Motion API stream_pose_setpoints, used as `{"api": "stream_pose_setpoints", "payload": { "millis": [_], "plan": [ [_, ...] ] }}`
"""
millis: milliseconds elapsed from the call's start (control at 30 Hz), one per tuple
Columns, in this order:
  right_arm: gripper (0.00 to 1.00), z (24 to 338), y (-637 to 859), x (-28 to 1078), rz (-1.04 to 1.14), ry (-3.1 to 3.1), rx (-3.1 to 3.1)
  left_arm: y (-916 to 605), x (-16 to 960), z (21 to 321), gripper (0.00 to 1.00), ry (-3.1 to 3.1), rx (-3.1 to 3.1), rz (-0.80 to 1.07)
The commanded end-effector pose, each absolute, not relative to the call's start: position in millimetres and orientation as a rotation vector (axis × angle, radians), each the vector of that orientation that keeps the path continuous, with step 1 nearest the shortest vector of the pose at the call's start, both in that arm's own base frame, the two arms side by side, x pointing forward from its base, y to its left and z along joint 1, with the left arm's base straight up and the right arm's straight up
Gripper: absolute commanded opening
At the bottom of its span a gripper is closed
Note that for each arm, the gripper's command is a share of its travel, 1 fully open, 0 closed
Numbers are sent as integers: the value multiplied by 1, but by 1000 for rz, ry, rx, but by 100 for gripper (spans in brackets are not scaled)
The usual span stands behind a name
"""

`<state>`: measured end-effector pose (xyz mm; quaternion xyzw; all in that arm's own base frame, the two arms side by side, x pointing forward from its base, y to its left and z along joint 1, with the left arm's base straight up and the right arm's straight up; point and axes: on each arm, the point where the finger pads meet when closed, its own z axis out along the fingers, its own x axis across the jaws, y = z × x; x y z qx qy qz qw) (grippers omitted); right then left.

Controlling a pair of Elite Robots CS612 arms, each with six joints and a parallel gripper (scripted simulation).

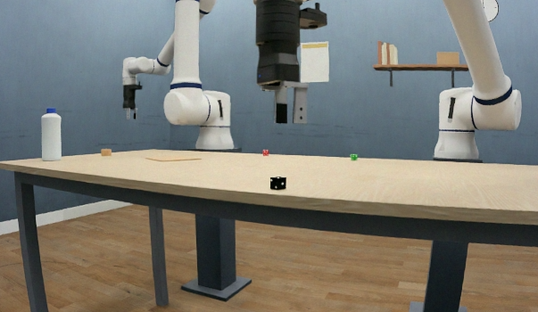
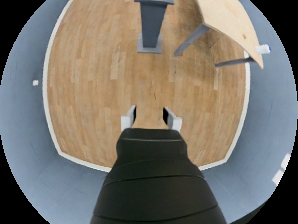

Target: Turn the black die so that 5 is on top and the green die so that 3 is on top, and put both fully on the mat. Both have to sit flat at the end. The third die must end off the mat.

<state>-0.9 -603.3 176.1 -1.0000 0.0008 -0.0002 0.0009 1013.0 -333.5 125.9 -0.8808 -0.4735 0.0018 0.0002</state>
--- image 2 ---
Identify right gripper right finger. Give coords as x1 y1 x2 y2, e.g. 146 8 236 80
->
162 107 182 132

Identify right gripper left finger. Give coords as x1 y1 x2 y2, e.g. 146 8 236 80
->
121 105 137 131

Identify white plastic bottle with blue cap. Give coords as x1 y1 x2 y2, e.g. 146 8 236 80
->
255 45 271 53

